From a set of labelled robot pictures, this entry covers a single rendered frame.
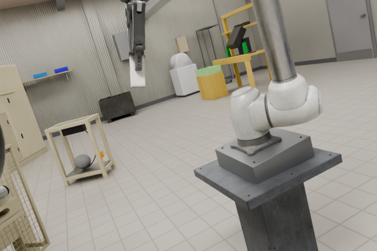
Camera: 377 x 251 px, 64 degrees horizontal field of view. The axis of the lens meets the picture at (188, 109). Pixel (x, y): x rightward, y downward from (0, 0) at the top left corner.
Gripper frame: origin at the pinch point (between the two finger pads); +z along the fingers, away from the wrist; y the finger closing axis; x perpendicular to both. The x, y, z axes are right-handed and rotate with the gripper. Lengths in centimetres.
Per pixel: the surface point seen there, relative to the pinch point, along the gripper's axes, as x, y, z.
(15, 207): 40, 74, 41
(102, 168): -4, 339, 59
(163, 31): -226, 860, -300
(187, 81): -281, 815, -130
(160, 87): -213, 884, -121
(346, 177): -178, 123, 58
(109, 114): -44, 794, -36
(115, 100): -62, 786, -72
